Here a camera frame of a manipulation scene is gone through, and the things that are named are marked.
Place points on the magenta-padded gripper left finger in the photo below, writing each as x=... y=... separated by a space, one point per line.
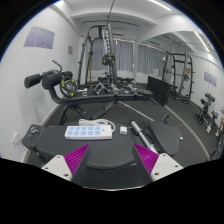
x=60 y=165

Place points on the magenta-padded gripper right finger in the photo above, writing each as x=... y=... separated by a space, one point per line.
x=165 y=165

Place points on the white and grey charger block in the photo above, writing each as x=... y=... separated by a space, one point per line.
x=123 y=130

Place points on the black angled bench pad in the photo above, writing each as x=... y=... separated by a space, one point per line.
x=165 y=136

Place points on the small black seat pad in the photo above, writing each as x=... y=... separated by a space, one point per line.
x=30 y=143

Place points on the silver barbell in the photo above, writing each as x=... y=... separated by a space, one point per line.
x=141 y=135

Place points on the white power strip blue sockets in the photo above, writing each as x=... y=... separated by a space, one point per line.
x=86 y=133

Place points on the metal clip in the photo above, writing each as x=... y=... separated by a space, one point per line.
x=32 y=132

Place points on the large black padded bench seat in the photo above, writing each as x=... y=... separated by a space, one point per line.
x=106 y=153

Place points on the black exercise machine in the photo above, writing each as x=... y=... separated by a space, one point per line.
x=206 y=108

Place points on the black weight bench roller pads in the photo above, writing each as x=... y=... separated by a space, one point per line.
x=93 y=98

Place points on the black box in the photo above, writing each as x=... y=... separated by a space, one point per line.
x=159 y=90

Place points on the black weight plate yellow marks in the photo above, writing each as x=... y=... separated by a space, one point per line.
x=64 y=87

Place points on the silver dumbbell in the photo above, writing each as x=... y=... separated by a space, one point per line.
x=116 y=89
x=133 y=89

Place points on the black power rack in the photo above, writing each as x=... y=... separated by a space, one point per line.
x=185 y=76

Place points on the grey window curtain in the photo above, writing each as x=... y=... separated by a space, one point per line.
x=125 y=55
x=151 y=60

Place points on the small black yellow weight plate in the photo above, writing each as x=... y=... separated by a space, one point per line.
x=106 y=60

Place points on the long ceiling light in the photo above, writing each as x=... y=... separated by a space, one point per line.
x=202 y=41
x=160 y=5

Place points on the white wall socket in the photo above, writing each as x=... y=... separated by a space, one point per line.
x=16 y=140

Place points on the small purple wall poster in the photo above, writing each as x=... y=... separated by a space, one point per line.
x=210 y=79

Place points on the small brown wall plaque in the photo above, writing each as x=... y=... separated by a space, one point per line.
x=70 y=50

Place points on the grey smith machine frame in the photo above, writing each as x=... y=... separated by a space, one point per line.
x=113 y=43

